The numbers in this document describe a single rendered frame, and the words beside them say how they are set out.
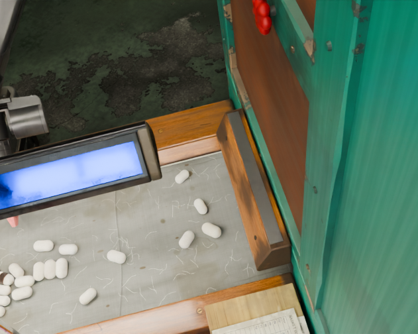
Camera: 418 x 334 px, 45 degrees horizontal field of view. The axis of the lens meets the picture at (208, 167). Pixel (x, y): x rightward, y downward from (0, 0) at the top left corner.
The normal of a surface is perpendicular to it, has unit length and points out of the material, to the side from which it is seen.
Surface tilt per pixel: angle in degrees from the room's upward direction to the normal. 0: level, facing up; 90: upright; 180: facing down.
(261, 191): 0
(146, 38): 0
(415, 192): 90
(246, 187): 67
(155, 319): 0
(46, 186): 58
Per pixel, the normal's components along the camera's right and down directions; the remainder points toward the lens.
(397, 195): -0.97, 0.25
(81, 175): 0.12, 0.36
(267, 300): -0.12, -0.57
